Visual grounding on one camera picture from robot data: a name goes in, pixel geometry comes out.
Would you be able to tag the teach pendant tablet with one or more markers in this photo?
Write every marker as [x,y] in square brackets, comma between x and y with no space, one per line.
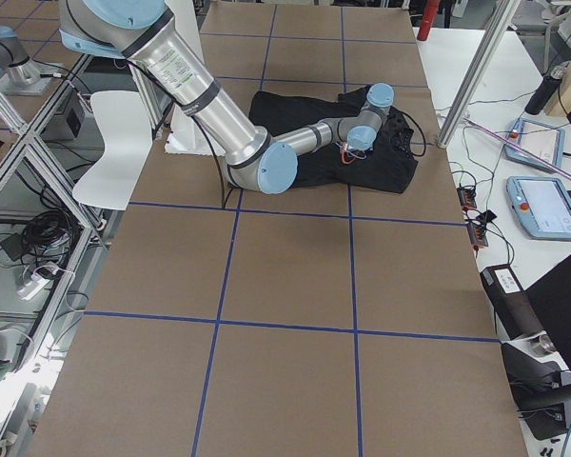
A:
[542,207]
[540,139]

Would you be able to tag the black water bottle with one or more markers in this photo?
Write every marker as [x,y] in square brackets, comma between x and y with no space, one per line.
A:
[548,86]

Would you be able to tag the far teach pendant tablet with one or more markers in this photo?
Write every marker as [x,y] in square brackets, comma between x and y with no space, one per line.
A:
[540,139]

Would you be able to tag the black monitor on stand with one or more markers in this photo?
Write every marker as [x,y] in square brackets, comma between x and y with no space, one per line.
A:
[537,351]

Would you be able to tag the near teach pendant tablet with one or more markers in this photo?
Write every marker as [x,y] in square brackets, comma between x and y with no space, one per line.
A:
[542,207]

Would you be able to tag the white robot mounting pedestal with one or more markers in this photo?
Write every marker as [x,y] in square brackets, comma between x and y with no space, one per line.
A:
[186,136]

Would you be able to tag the aluminium frame post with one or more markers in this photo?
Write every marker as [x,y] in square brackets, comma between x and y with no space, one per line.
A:
[490,42]

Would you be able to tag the red fire extinguisher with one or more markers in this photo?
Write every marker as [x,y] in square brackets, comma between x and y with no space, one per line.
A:
[429,14]

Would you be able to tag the white plastic chair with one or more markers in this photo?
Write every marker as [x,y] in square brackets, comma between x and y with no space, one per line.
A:
[123,122]

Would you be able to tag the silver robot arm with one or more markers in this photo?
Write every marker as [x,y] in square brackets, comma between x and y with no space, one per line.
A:
[19,74]
[144,33]

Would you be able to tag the black printed t-shirt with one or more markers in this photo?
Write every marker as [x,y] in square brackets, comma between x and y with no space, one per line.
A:
[389,166]

